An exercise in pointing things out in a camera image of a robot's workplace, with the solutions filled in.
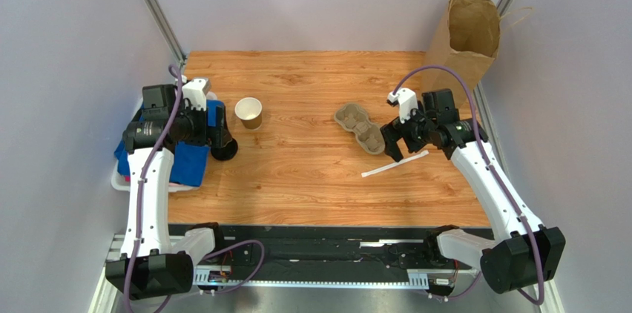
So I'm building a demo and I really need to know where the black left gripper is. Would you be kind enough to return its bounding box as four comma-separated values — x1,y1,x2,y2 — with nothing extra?
170,101,231,148

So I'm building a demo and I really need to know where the black plastic cup lid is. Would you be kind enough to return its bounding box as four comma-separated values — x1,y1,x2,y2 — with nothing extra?
210,139,239,161

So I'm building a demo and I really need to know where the brown paper coffee cup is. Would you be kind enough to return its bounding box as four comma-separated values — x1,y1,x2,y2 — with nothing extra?
234,97,263,131

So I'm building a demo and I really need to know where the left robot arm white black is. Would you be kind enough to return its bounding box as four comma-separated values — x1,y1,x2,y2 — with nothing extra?
105,81,238,300

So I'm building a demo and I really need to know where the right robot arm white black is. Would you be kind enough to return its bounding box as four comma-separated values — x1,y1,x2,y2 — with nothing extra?
381,88,566,294

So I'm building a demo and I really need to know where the white paper wrapped straw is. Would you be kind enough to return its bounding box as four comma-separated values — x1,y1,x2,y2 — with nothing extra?
361,150,429,178

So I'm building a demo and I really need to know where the blue folded cloth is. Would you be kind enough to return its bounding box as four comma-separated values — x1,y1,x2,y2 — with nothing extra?
113,99,226,188

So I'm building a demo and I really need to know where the grey pulp cup carrier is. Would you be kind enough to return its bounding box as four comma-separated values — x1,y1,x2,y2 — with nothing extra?
334,102,386,155

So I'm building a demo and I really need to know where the brown paper bag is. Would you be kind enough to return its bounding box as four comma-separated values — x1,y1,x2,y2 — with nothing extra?
421,0,534,110

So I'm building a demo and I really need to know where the white plastic basket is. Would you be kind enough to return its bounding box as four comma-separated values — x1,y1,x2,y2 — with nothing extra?
110,90,219,194

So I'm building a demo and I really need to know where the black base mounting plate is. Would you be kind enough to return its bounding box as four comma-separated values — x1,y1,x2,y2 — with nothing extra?
203,224,476,286

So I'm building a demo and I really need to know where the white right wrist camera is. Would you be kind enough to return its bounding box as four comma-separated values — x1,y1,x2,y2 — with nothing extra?
386,88,420,124

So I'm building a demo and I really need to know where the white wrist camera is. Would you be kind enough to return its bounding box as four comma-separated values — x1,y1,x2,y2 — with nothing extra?
386,88,420,124
182,78,211,111

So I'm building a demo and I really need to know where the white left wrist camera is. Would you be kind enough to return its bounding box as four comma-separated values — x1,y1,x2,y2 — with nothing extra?
182,78,211,111

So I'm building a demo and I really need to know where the aluminium frame rail front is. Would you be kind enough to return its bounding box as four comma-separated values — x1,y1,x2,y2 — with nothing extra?
90,227,564,312

